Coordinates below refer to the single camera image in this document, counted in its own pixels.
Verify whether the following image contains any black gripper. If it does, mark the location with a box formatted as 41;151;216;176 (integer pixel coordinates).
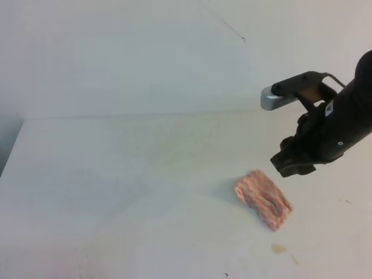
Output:
270;98;349;178

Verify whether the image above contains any black cable loop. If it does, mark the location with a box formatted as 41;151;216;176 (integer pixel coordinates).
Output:
321;72;347;90

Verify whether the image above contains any red and white patterned rag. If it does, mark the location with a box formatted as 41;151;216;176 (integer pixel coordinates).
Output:
234;169;294;231

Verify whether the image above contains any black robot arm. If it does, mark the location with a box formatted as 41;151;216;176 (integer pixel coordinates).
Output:
260;51;371;177

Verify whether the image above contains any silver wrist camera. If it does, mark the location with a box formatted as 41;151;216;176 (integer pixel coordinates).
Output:
260;71;335;111

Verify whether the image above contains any small tan stain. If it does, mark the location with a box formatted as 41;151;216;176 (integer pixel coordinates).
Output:
271;244;299;265

